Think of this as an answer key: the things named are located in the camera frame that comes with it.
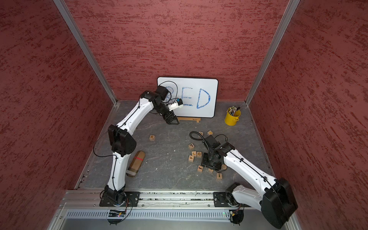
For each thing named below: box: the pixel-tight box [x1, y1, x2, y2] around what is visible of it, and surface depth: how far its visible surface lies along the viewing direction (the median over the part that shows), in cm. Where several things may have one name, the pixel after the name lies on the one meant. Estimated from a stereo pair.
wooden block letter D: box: [196, 151, 202, 159], surface depth 90 cm
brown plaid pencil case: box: [126, 150, 146, 178], surface depth 86 cm
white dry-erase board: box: [157, 76, 219, 118], surface depth 99 cm
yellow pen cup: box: [224, 105, 242, 127], surface depth 102 cm
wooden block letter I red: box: [197, 164, 204, 173], surface depth 85 cm
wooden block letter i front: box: [216, 172, 223, 182], surface depth 82 cm
